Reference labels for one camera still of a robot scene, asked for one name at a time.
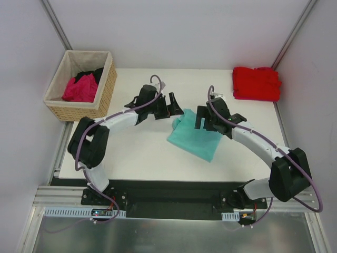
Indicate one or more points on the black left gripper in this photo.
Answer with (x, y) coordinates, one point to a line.
(165, 108)

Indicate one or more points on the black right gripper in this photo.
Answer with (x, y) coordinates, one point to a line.
(206, 119)

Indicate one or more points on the teal t shirt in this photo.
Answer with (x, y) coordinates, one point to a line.
(198, 142)

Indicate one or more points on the red t shirt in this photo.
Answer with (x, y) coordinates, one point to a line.
(255, 83)

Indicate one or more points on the wicker laundry basket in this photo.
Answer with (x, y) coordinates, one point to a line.
(71, 64)

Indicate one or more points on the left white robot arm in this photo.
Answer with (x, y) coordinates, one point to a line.
(89, 141)

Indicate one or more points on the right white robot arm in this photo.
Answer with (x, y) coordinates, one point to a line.
(290, 172)

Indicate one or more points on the black t shirt in basket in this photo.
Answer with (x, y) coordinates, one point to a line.
(96, 74)

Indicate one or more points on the pink t shirt in basket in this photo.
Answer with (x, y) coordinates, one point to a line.
(83, 90)

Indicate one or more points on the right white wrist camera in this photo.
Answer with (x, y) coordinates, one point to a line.
(214, 95)

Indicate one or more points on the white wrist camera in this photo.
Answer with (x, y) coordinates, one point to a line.
(214, 95)
(160, 86)

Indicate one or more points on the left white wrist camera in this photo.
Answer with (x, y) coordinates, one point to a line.
(160, 86)

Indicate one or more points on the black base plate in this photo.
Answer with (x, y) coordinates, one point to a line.
(180, 200)

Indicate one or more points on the right grey cable duct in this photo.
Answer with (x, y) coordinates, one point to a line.
(231, 216)

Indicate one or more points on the grey cable duct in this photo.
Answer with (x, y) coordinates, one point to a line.
(95, 213)
(231, 216)

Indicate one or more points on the right aluminium frame post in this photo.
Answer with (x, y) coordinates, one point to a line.
(308, 9)

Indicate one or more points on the aluminium frame post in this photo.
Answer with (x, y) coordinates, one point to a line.
(308, 9)
(56, 24)

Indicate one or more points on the aluminium rail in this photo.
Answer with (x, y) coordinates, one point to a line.
(47, 196)

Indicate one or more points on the left grey cable duct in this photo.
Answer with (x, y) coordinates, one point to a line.
(95, 213)

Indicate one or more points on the left aluminium frame post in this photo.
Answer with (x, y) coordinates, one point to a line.
(56, 24)

